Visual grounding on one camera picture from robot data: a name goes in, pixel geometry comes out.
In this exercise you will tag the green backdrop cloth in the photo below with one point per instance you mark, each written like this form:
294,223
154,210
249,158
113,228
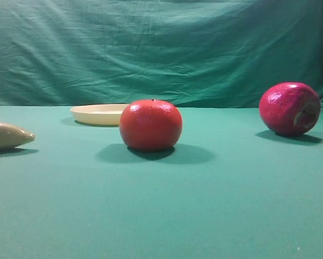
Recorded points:
191,53

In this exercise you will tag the dark red apple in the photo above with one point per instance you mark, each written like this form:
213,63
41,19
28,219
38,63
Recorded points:
290,108

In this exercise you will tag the pale yellow plate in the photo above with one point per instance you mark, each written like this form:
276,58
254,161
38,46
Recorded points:
100,114

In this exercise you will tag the orange-red tangerine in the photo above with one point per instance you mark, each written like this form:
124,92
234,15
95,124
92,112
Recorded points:
150,125

